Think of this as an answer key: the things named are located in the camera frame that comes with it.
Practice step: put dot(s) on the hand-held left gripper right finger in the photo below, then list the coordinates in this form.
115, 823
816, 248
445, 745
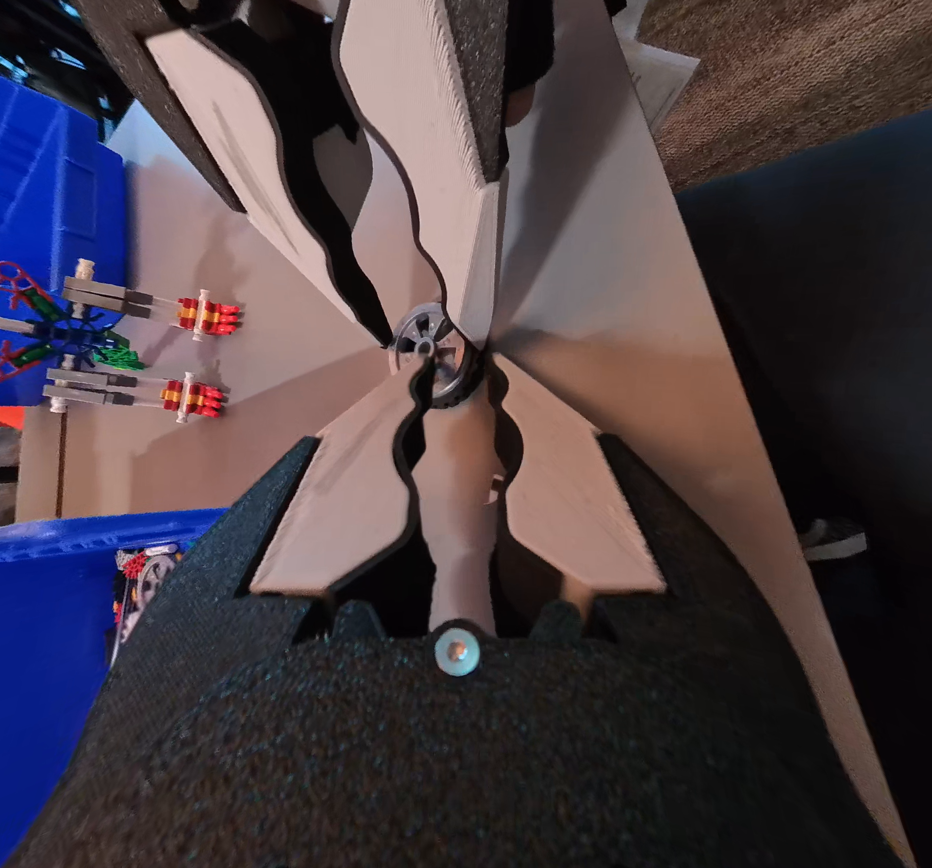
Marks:
575, 518

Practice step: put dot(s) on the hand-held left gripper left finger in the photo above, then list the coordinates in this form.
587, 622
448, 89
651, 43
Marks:
342, 511

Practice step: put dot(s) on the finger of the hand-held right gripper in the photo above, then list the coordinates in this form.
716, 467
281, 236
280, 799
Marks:
408, 81
218, 118

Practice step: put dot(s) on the black rubber toy tyre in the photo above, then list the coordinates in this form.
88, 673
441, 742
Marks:
459, 391

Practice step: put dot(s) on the grey toy wheel hub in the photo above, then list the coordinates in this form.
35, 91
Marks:
426, 325

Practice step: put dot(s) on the pile of colourful toy pieces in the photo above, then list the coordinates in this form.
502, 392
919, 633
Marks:
145, 577

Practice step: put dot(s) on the colourful construction toy model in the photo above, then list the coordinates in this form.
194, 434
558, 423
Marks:
94, 296

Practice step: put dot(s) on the blue plastic parts bin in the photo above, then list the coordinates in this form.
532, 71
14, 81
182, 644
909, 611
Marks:
51, 664

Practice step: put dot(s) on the person's right hand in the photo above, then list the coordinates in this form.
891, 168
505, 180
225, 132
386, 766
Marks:
520, 107

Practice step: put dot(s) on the small printed marker tag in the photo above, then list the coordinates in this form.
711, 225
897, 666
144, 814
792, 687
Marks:
496, 489

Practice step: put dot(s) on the white table leg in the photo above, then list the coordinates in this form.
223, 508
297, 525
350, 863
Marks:
659, 81

